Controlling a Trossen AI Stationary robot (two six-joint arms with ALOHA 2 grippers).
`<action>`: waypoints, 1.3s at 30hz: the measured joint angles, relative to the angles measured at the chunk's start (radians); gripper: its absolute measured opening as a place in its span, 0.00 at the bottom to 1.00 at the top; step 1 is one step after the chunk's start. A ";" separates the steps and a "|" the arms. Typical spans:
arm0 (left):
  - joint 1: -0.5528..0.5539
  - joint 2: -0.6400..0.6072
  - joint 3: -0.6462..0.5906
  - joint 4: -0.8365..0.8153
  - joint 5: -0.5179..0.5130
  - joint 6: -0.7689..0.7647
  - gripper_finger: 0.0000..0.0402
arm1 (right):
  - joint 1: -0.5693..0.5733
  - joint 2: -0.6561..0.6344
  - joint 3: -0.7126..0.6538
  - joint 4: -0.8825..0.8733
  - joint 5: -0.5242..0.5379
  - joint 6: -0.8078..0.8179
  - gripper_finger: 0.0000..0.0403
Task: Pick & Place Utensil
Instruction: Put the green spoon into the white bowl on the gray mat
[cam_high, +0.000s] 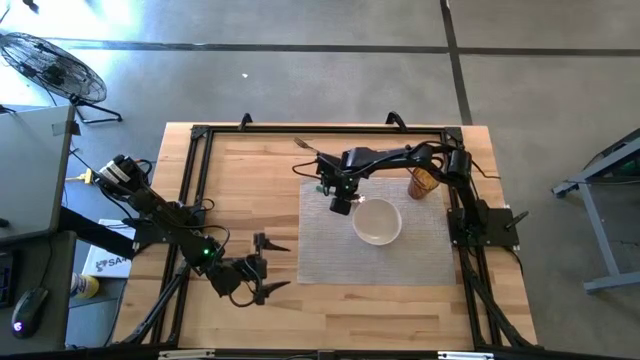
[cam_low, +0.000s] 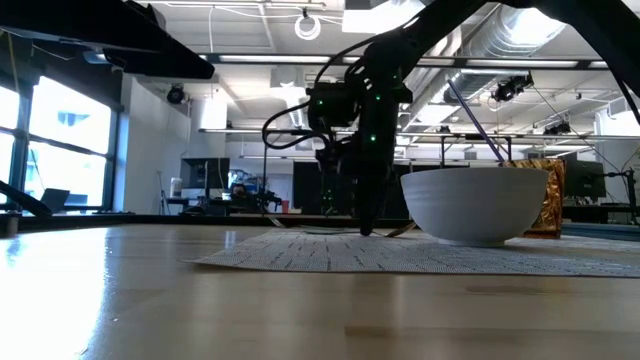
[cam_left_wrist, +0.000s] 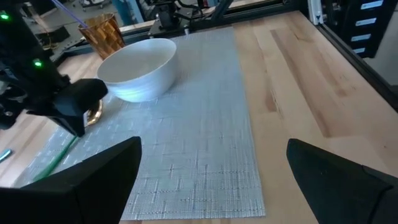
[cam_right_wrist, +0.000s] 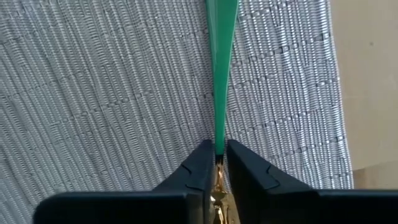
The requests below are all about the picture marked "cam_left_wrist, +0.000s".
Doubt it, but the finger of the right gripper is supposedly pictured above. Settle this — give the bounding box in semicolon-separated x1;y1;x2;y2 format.
52;105;86;137
26;108;83;137

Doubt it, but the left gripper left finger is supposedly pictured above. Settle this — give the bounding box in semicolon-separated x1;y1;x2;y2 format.
23;136;143;224

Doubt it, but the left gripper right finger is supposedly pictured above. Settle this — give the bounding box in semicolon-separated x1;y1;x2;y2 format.
286;138;391;224

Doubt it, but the green-handled gold utensil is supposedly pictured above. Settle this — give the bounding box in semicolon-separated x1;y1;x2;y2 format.
32;99;104;183

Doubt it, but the blue-handled utensil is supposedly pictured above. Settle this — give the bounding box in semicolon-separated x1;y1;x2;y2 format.
0;148;14;164

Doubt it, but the amber glass cup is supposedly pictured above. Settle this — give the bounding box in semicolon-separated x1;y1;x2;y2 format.
77;12;127;60

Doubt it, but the white ceramic bowl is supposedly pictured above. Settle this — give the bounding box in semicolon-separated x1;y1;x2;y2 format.
96;37;178;103

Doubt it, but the grey woven placemat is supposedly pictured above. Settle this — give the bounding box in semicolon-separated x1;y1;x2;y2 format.
12;26;267;222

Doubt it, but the black drawer cabinet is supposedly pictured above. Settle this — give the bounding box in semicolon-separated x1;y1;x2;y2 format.
323;0;398;59

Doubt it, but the silver aluminium bar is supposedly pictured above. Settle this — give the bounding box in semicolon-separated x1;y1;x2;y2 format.
307;0;325;26

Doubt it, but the purple-handled utensil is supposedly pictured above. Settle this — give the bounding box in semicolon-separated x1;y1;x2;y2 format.
50;0;90;29

